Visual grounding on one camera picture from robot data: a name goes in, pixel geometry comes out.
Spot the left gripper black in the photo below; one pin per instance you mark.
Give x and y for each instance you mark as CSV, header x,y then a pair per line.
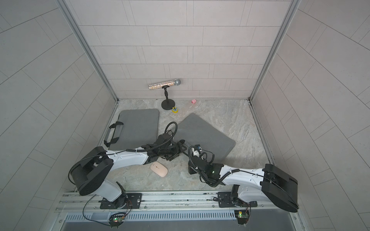
x,y
177,152

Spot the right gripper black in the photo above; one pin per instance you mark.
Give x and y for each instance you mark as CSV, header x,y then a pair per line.
x,y
191,168

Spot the grey laptop bag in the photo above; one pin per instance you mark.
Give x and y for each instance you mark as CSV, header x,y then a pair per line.
x,y
196,131
133,129

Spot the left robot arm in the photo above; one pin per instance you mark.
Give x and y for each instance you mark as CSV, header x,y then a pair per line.
x,y
90,173

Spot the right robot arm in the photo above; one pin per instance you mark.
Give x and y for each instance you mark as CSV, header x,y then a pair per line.
x,y
275,184

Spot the left pink computer mouse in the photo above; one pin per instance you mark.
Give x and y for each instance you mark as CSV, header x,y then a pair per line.
x,y
159,169

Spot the black microphone stand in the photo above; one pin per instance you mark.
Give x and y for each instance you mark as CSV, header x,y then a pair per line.
x,y
167,104

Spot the glitter microphone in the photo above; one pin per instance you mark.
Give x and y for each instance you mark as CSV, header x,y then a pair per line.
x,y
169,83

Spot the right circuit board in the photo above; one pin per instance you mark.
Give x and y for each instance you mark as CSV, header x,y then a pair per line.
x,y
242,216

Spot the circuit board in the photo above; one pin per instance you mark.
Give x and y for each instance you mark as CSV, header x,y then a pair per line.
x,y
117,219
242,216

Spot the left circuit board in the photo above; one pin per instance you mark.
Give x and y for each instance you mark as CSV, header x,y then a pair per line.
x,y
117,219

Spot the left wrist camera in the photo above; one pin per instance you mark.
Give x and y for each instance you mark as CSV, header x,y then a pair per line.
x,y
167,134

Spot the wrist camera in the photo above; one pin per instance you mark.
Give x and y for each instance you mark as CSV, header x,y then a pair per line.
x,y
167,134
197,151

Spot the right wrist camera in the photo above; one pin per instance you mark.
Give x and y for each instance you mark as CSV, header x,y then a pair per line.
x,y
197,151

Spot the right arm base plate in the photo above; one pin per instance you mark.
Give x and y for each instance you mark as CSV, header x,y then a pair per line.
x,y
225,200

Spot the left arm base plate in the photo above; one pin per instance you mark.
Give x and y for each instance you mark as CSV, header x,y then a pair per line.
x,y
125,201

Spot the aluminium mounting rail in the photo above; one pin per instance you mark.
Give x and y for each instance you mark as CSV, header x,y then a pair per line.
x,y
163,200

